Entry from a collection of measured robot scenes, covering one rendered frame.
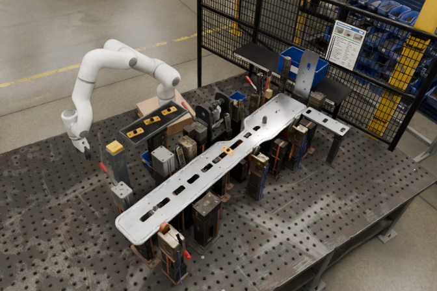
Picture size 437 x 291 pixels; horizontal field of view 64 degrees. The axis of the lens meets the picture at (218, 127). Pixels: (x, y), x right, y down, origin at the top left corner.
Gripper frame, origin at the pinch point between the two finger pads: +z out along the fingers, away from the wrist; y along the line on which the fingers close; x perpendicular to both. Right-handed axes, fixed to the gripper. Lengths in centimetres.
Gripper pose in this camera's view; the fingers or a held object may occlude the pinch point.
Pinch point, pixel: (83, 153)
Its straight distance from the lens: 219.2
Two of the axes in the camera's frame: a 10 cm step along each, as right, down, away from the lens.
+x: -6.3, 5.3, -5.7
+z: -0.4, 7.2, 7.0
